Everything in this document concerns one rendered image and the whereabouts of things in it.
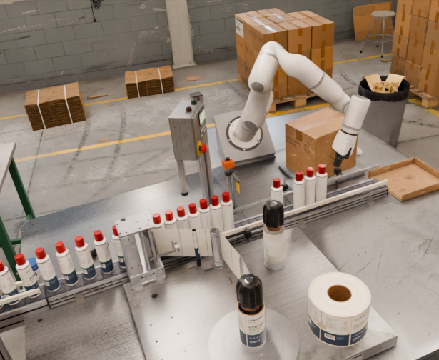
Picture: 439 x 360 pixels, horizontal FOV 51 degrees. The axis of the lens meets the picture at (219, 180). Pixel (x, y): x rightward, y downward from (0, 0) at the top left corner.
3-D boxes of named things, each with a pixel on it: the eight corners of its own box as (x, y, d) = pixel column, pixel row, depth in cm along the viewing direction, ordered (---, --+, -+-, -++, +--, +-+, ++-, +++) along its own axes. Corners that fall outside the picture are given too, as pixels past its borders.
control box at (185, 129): (174, 160, 185) (167, 117, 175) (186, 141, 198) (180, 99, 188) (198, 161, 182) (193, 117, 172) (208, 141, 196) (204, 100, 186)
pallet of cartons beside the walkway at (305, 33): (334, 101, 538) (337, 23, 491) (267, 113, 524) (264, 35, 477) (294, 71, 639) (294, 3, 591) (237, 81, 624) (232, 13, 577)
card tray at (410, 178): (401, 201, 223) (402, 195, 221) (367, 177, 244) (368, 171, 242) (450, 185, 231) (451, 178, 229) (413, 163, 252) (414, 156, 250)
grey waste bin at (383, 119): (368, 159, 419) (375, 96, 386) (347, 139, 455) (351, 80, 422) (410, 151, 425) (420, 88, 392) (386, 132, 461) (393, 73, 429)
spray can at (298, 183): (297, 213, 214) (297, 176, 203) (291, 208, 218) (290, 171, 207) (306, 211, 215) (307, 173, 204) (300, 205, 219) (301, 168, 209)
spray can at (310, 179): (307, 210, 216) (308, 173, 205) (301, 204, 220) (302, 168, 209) (317, 206, 217) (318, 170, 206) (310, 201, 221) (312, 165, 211)
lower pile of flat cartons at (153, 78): (127, 99, 603) (123, 83, 592) (127, 86, 649) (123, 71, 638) (175, 91, 610) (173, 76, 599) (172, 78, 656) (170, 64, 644)
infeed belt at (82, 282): (48, 304, 184) (46, 297, 182) (47, 291, 191) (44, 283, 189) (386, 192, 229) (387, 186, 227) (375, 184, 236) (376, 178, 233)
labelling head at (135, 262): (133, 288, 182) (119, 238, 168) (125, 268, 192) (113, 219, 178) (166, 277, 185) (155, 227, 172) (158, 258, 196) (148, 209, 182)
